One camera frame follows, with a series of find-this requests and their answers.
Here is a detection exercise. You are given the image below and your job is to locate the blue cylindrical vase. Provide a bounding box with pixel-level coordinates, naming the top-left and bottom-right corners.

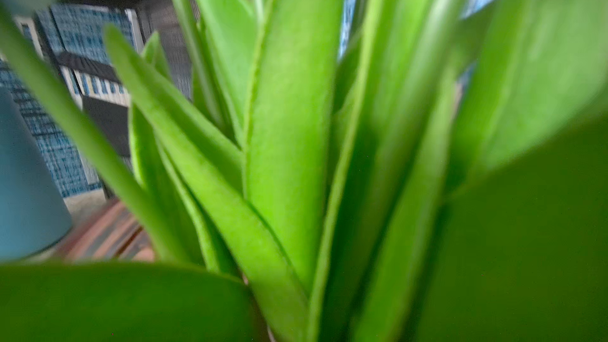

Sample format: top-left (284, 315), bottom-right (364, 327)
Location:
top-left (1, 89), bottom-right (73, 263)

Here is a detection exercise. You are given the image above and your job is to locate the black wire mesh shelf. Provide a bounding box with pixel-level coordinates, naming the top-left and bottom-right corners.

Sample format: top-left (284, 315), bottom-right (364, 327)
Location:
top-left (36, 0), bottom-right (192, 164)

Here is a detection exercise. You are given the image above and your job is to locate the pink ribbed glass vase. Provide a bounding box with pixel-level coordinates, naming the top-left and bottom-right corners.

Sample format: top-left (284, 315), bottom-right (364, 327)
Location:
top-left (51, 199), bottom-right (156, 262)

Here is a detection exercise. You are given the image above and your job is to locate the white tulip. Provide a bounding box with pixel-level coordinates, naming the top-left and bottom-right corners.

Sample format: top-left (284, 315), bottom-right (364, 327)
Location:
top-left (104, 25), bottom-right (308, 341)

